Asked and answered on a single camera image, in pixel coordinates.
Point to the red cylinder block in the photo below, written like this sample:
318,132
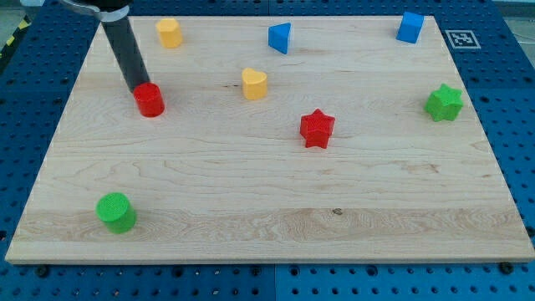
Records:
149,99

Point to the silver robot arm clamp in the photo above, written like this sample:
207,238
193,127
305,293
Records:
101,10

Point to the red star block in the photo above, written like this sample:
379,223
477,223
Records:
316,129

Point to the green star block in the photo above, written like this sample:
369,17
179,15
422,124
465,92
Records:
444,103

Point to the wooden board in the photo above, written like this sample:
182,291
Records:
217,178

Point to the yellow heart block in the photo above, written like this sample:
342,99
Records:
254,84

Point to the blue triangle block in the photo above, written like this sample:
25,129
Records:
279,36

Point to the yellow hexagon block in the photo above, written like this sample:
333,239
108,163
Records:
169,32

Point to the green cylinder block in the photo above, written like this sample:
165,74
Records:
116,213

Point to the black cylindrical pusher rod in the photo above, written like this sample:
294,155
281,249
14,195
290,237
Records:
127,53

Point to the blue cube block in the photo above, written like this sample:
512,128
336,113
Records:
410,27

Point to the white fiducial marker tag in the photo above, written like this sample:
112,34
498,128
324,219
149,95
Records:
462,39

